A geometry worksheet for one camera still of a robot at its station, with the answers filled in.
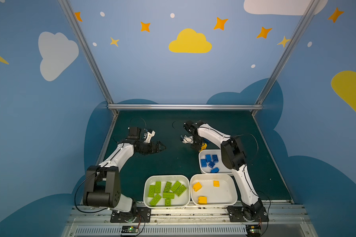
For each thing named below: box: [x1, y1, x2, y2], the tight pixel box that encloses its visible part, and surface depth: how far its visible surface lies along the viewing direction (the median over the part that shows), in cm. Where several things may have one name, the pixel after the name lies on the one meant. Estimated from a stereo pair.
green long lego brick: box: [175, 184, 187, 198], surface depth 84 cm
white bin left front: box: [142, 174, 191, 209], surface depth 81 cm
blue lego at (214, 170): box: [210, 167, 220, 174], surface depth 90 cm
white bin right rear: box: [198, 149, 234, 176], surface depth 92 cm
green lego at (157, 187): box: [154, 181, 162, 194], surface depth 85 cm
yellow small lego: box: [213, 180, 221, 188], surface depth 86 cm
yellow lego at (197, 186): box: [192, 181, 203, 193], surface depth 84 cm
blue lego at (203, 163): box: [200, 158, 208, 168], surface depth 93 cm
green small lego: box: [164, 198, 172, 207], surface depth 78 cm
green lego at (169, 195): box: [162, 192, 176, 199], surface depth 81 cm
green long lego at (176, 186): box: [171, 180, 182, 193], surface depth 85 cm
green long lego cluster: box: [163, 181, 172, 193], surface depth 84 cm
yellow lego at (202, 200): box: [197, 196, 208, 205], surface depth 79 cm
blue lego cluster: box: [205, 154, 212, 163], surface depth 95 cm
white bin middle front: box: [189, 173, 238, 207], surface depth 84 cm
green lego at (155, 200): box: [149, 193, 162, 207], surface depth 80 cm
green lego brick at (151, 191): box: [148, 185, 155, 198], surface depth 83 cm
